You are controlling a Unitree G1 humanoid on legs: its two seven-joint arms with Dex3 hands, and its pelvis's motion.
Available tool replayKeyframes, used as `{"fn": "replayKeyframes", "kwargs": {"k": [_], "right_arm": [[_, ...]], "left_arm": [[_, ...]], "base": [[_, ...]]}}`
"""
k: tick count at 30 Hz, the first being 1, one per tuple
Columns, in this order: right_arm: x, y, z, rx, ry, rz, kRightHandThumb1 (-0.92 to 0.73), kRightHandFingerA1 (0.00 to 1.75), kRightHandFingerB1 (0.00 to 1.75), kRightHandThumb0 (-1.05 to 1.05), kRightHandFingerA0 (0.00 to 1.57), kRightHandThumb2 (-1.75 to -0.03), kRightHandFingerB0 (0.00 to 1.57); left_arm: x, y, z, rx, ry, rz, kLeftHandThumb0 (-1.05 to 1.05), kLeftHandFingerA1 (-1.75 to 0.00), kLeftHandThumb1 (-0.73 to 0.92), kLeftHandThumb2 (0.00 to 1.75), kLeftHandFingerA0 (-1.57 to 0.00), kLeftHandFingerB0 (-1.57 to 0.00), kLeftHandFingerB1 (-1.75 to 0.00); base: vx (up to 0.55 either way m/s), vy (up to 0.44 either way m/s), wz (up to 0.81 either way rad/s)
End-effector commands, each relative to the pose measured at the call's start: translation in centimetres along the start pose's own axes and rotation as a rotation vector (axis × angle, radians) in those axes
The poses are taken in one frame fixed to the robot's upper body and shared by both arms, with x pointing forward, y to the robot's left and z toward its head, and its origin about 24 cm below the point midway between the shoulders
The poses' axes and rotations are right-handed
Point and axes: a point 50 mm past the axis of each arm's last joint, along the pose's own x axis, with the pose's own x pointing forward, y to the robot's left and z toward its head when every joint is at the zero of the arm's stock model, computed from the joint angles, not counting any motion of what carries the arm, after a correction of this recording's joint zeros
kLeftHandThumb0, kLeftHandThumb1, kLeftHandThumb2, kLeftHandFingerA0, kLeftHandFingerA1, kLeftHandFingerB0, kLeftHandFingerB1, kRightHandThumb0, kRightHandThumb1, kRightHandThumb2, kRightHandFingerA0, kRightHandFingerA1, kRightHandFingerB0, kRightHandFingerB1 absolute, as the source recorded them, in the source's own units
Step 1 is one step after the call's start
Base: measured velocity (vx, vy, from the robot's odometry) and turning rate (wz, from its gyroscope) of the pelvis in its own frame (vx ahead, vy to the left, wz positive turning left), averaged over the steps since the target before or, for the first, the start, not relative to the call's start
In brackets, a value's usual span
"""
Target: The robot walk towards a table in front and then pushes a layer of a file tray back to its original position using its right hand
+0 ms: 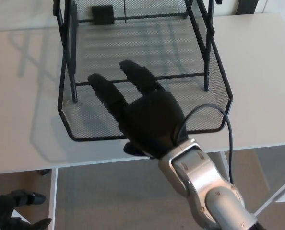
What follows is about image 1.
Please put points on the small black floor object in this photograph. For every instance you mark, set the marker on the small black floor object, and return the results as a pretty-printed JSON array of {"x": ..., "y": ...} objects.
[{"x": 45, "y": 172}]

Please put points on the dark box behind table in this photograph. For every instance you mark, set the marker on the dark box behind table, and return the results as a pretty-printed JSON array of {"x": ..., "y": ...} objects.
[{"x": 247, "y": 6}]

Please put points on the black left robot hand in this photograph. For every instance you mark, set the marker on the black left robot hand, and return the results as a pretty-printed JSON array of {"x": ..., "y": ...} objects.
[{"x": 3, "y": 210}]

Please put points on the black square label plate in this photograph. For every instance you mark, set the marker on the black square label plate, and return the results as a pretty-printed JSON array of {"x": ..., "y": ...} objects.
[{"x": 103, "y": 14}]

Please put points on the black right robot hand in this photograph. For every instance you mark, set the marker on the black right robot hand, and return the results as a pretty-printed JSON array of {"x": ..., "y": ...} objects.
[{"x": 152, "y": 117}]

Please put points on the white table leg frame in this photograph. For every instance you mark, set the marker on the white table leg frame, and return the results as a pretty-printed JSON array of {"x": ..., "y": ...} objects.
[
  {"x": 53, "y": 198},
  {"x": 276, "y": 189}
]

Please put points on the black mesh sliding tray layer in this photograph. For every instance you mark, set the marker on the black mesh sliding tray layer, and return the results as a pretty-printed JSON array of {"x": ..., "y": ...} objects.
[{"x": 104, "y": 48}]

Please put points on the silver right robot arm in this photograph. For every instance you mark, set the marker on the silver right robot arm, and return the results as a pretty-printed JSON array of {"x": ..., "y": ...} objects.
[{"x": 205, "y": 187}]

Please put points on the black metal file tray frame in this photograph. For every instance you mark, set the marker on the black metal file tray frame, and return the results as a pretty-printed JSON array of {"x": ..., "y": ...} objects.
[{"x": 67, "y": 48}]

